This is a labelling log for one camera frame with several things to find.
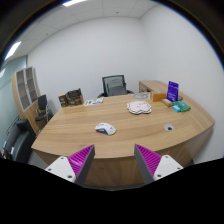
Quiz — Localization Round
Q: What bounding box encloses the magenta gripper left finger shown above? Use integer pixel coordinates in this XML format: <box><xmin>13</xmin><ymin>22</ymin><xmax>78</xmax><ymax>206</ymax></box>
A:
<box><xmin>46</xmin><ymin>145</ymin><xmax>95</xmax><ymax>186</ymax></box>

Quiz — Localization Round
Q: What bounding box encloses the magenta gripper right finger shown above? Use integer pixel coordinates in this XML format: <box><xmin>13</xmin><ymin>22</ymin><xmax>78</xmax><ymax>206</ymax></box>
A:
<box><xmin>134</xmin><ymin>144</ymin><xmax>182</xmax><ymax>184</ymax></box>

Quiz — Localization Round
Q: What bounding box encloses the white computer mouse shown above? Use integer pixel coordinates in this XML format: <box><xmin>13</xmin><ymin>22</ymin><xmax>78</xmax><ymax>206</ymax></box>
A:
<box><xmin>95</xmin><ymin>123</ymin><xmax>116</xmax><ymax>135</ymax></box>

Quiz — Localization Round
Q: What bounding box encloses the small blue pack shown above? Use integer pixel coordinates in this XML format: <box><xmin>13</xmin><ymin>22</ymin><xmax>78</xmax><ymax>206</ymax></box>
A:
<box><xmin>172</xmin><ymin>105</ymin><xmax>181</xmax><ymax>112</ymax></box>

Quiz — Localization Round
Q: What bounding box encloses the black leather armchair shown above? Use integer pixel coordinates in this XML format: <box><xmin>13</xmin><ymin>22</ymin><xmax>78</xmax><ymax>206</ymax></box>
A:
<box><xmin>4</xmin><ymin>119</ymin><xmax>36</xmax><ymax>163</ymax></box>

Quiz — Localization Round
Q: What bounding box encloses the small black side chair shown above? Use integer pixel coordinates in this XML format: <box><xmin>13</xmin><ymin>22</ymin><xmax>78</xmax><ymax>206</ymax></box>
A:
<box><xmin>35</xmin><ymin>95</ymin><xmax>53</xmax><ymax>122</ymax></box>

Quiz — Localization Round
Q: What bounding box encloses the small beige box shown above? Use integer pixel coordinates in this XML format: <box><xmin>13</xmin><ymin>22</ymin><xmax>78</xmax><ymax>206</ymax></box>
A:
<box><xmin>161</xmin><ymin>99</ymin><xmax>174</xmax><ymax>107</ymax></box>

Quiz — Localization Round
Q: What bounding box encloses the green tissue pack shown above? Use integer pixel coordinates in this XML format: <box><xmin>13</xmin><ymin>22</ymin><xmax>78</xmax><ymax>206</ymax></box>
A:
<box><xmin>175</xmin><ymin>101</ymin><xmax>191</xmax><ymax>112</ymax></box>

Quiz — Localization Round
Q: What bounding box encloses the orange box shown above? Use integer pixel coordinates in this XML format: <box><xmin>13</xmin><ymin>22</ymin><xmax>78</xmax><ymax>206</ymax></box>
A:
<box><xmin>152</xmin><ymin>92</ymin><xmax>166</xmax><ymax>102</ymax></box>

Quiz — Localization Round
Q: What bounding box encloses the dark brown desk organizer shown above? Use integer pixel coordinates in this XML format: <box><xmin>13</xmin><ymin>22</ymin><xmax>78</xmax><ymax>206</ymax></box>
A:
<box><xmin>58</xmin><ymin>89</ymin><xmax>84</xmax><ymax>107</ymax></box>

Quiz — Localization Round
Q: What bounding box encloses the green white booklet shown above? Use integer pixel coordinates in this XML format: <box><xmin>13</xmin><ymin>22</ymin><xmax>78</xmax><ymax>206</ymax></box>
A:
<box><xmin>84</xmin><ymin>98</ymin><xmax>103</xmax><ymax>106</ymax></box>

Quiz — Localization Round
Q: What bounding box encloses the round white patterned coaster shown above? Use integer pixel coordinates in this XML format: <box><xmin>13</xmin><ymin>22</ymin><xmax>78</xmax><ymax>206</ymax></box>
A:
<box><xmin>133</xmin><ymin>92</ymin><xmax>150</xmax><ymax>100</ymax></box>

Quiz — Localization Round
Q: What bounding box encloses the wooden side cabinet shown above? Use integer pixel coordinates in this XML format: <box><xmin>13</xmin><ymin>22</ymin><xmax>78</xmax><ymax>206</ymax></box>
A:
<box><xmin>139</xmin><ymin>80</ymin><xmax>168</xmax><ymax>93</ymax></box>

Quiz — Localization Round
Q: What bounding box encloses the purple acrylic sign stand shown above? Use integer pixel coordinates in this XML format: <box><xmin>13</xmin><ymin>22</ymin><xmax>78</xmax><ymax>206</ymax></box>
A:
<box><xmin>167</xmin><ymin>81</ymin><xmax>179</xmax><ymax>102</ymax></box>

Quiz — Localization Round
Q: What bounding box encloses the black mesh office chair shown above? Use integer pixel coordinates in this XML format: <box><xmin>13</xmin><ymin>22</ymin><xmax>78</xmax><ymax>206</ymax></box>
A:
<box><xmin>99</xmin><ymin>74</ymin><xmax>133</xmax><ymax>97</ymax></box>

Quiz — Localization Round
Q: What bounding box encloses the wooden bookshelf cabinet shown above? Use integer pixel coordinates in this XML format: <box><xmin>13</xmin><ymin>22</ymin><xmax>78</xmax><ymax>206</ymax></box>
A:
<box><xmin>11</xmin><ymin>67</ymin><xmax>43</xmax><ymax>133</ymax></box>

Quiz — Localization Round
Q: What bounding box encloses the grey desk cable grommet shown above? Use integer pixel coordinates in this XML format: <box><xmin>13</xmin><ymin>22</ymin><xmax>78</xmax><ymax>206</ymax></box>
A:
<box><xmin>164</xmin><ymin>123</ymin><xmax>174</xmax><ymax>131</ymax></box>

